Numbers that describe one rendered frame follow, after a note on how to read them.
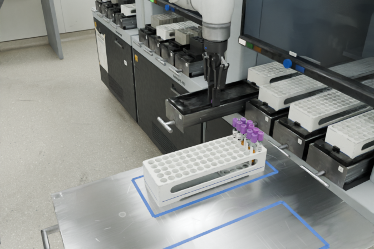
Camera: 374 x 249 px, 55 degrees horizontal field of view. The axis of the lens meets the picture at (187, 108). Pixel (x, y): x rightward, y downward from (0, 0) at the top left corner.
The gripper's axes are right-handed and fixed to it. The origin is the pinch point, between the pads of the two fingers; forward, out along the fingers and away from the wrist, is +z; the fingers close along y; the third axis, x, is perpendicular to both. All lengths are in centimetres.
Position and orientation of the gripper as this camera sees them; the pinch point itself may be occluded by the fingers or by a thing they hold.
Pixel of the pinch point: (213, 94)
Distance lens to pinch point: 125.6
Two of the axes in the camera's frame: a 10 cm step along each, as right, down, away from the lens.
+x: -8.7, 2.4, -4.3
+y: -4.9, -4.2, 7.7
